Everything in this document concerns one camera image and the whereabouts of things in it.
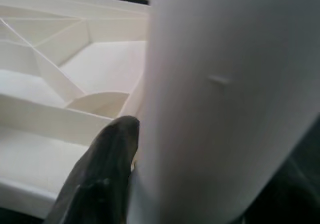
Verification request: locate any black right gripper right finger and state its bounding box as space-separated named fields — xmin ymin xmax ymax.
xmin=236 ymin=138 xmax=320 ymax=224

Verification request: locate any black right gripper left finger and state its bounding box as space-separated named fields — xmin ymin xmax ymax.
xmin=43 ymin=115 xmax=141 ymax=224

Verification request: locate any white plastic table top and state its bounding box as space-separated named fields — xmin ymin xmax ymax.
xmin=0 ymin=0 xmax=151 ymax=219

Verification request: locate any white plastic table leg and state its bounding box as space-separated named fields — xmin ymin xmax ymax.
xmin=126 ymin=0 xmax=320 ymax=224

